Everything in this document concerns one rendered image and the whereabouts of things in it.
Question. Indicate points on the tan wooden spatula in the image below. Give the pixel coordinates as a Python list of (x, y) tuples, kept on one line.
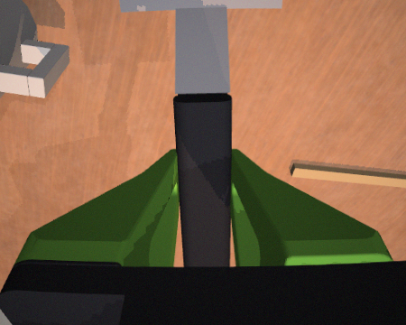
[(349, 175)]

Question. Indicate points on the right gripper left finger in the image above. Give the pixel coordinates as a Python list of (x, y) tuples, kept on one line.
[(118, 225)]

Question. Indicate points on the grey mug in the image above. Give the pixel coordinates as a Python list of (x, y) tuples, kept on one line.
[(18, 32)]

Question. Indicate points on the grey metal turner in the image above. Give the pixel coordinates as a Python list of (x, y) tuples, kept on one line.
[(203, 121)]

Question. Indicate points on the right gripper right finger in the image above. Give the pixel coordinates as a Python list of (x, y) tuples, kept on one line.
[(293, 228)]

